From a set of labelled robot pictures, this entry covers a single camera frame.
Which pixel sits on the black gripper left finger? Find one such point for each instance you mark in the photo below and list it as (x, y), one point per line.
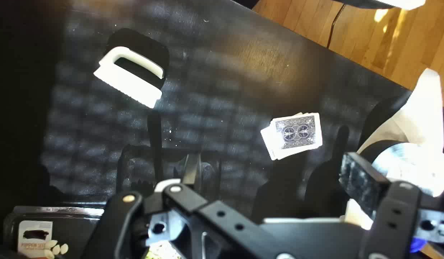
(198, 229)

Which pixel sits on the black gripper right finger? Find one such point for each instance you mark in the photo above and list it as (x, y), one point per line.
(402, 211)

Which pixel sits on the white crumpled paper sheet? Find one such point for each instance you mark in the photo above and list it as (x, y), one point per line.
(409, 146)

